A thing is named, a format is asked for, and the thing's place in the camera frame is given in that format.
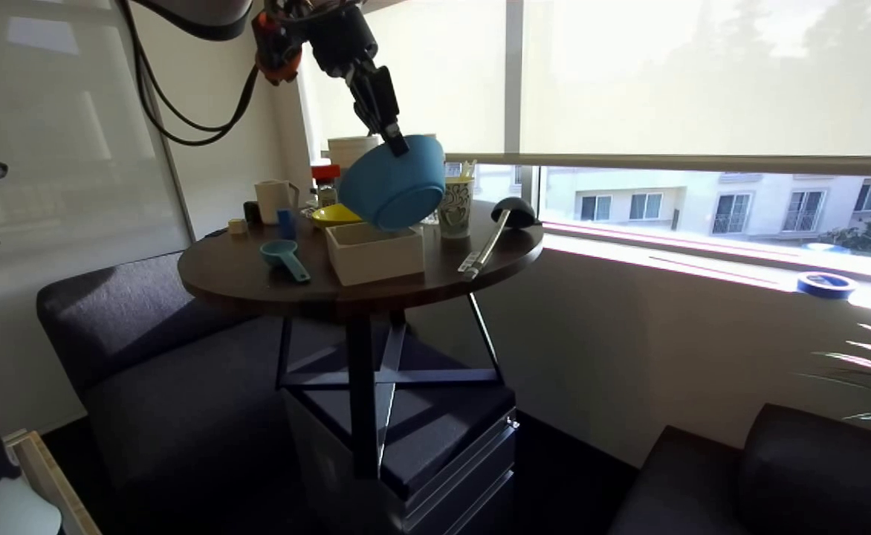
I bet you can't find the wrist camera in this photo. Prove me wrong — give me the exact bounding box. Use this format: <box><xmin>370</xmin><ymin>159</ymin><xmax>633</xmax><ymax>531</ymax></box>
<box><xmin>251</xmin><ymin>9</ymin><xmax>304</xmax><ymax>85</ymax></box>

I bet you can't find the black ladle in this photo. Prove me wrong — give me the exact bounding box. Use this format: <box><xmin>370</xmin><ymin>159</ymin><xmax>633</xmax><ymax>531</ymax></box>
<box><xmin>459</xmin><ymin>196</ymin><xmax>540</xmax><ymax>282</ymax></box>

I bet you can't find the wooden box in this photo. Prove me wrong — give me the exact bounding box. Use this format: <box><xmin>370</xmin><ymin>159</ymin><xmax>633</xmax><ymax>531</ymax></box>
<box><xmin>323</xmin><ymin>221</ymin><xmax>426</xmax><ymax>288</ymax></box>

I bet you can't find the blue tape roll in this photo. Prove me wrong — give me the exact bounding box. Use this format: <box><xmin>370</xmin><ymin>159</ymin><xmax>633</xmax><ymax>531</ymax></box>
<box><xmin>796</xmin><ymin>271</ymin><xmax>858</xmax><ymax>301</ymax></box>

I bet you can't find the jar with red lid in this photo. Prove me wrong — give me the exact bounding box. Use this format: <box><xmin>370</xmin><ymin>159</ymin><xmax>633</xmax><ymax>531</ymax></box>
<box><xmin>310</xmin><ymin>163</ymin><xmax>342</xmax><ymax>210</ymax></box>

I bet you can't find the patterned paper cup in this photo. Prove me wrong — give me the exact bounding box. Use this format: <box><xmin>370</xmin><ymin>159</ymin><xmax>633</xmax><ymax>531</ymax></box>
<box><xmin>437</xmin><ymin>176</ymin><xmax>476</xmax><ymax>240</ymax></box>

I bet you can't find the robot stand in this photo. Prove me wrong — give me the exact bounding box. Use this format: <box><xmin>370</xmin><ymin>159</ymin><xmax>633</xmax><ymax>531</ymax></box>
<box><xmin>3</xmin><ymin>429</ymin><xmax>103</xmax><ymax>535</ymax></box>

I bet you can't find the filing cabinet with cushion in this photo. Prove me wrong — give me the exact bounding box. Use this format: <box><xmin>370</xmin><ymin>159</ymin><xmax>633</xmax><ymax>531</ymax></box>
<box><xmin>282</xmin><ymin>368</ymin><xmax>519</xmax><ymax>535</ymax></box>

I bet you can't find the blue bowl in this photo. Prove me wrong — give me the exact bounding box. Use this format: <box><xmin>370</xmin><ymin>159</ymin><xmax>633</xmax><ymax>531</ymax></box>
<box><xmin>337</xmin><ymin>134</ymin><xmax>447</xmax><ymax>232</ymax></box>

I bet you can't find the window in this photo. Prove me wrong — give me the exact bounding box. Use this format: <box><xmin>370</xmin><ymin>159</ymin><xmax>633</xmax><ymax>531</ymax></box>
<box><xmin>444</xmin><ymin>162</ymin><xmax>871</xmax><ymax>289</ymax></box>

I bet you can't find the dark grey sofa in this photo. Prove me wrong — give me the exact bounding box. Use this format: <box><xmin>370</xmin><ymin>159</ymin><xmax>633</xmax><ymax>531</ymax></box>
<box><xmin>36</xmin><ymin>249</ymin><xmax>511</xmax><ymax>535</ymax></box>

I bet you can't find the white pitcher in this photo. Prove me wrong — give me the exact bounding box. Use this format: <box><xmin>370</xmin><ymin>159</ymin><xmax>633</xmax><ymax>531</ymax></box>
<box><xmin>254</xmin><ymin>179</ymin><xmax>301</xmax><ymax>226</ymax></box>

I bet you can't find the teal measuring scoop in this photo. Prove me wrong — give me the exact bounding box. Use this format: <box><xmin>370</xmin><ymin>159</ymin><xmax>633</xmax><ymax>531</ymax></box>
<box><xmin>259</xmin><ymin>239</ymin><xmax>312</xmax><ymax>285</ymax></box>

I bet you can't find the white roller blind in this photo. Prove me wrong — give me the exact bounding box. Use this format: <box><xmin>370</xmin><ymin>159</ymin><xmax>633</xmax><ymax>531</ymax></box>
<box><xmin>520</xmin><ymin>0</ymin><xmax>871</xmax><ymax>177</ymax></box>
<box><xmin>298</xmin><ymin>0</ymin><xmax>508</xmax><ymax>158</ymax></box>

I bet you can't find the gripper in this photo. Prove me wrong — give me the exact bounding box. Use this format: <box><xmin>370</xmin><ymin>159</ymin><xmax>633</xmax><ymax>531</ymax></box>
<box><xmin>303</xmin><ymin>0</ymin><xmax>411</xmax><ymax>158</ymax></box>

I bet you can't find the black armchair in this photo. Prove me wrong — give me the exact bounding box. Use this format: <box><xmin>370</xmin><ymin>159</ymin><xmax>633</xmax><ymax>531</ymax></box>
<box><xmin>605</xmin><ymin>403</ymin><xmax>871</xmax><ymax>535</ymax></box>

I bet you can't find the yellow bowl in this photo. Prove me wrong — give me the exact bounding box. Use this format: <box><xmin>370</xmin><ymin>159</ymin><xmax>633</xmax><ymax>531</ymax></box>
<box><xmin>311</xmin><ymin>204</ymin><xmax>364</xmax><ymax>229</ymax></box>

